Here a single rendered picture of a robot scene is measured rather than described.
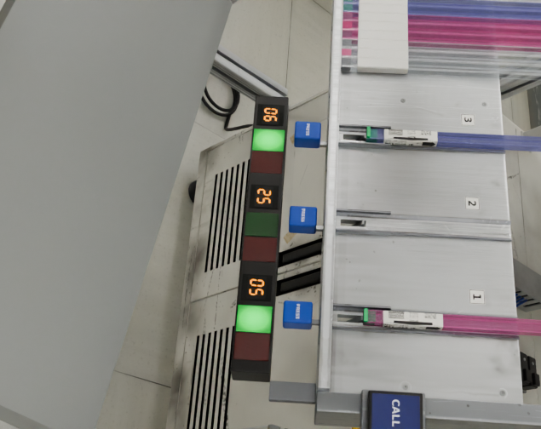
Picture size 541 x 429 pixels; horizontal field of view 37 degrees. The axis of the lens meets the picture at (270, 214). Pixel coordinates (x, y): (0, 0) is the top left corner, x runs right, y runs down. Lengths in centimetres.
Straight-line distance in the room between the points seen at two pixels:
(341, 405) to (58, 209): 33
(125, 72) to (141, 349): 78
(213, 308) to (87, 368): 73
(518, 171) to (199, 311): 65
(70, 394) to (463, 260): 42
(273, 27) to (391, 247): 138
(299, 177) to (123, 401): 52
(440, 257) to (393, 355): 12
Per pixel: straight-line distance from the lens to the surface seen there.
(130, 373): 156
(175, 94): 95
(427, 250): 88
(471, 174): 94
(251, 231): 89
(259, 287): 86
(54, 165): 82
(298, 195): 143
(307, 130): 93
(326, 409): 80
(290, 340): 132
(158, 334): 161
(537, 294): 138
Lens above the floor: 125
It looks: 41 degrees down
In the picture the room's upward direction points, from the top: 69 degrees clockwise
